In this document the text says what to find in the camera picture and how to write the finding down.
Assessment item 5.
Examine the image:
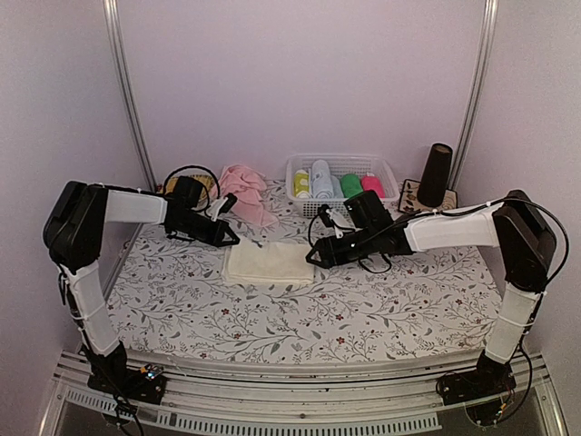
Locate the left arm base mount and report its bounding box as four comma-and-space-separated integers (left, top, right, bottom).
87, 365, 167, 405

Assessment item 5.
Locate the dark brown tall cup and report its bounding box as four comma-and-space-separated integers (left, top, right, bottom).
418, 144, 453, 207

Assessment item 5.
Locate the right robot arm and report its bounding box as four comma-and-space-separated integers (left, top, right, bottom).
306, 190, 560, 396

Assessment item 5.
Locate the light blue rolled towel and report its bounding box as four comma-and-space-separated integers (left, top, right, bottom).
311, 159, 334, 199

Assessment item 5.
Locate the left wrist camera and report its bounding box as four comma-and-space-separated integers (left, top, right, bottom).
205, 193, 238, 222

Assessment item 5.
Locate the magenta rolled towel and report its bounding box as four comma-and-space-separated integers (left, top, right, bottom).
360, 175, 385, 199

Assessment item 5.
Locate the floral coaster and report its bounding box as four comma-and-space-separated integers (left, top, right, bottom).
398, 179, 458, 213

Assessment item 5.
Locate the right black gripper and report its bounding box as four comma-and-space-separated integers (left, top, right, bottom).
307, 225, 379, 268

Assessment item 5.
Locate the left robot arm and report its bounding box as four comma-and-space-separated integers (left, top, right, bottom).
43, 169, 240, 394

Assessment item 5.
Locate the green rolled towel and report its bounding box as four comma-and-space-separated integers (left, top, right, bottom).
340, 173, 364, 199

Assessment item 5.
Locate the grey blue rolled towel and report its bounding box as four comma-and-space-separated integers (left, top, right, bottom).
330, 175, 344, 198

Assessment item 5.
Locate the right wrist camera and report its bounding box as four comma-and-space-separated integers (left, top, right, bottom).
318, 204, 355, 239

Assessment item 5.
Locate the pink towel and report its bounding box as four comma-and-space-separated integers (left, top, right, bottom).
219, 164, 279, 228

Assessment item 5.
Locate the left aluminium frame post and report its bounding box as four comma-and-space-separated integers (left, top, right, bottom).
102, 0, 158, 188

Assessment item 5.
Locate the cream white towel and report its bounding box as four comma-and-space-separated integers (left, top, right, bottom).
222, 239, 315, 285

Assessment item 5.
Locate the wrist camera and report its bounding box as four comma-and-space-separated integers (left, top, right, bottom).
318, 204, 355, 239
205, 193, 238, 222

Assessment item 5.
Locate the yellow dotted rolled towel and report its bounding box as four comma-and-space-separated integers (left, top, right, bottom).
293, 169, 311, 199

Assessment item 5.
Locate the yellow woven mat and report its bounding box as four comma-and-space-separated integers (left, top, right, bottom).
163, 173, 214, 208

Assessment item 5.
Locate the aluminium frame post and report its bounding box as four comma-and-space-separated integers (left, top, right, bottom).
457, 0, 498, 162
102, 0, 158, 188

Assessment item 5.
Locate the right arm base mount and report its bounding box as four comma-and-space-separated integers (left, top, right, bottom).
436, 367, 517, 405

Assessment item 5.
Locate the aluminium front rail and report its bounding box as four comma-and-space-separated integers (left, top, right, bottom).
49, 349, 553, 432

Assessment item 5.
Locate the right aluminium frame post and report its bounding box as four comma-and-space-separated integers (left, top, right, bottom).
457, 0, 498, 162

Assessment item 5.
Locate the floral tablecloth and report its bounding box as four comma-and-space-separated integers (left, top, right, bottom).
90, 179, 519, 366

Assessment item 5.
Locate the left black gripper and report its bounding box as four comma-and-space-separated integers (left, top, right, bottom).
174, 211, 241, 247

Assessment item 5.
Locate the white plastic basket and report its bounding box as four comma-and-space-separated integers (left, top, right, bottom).
286, 154, 399, 218

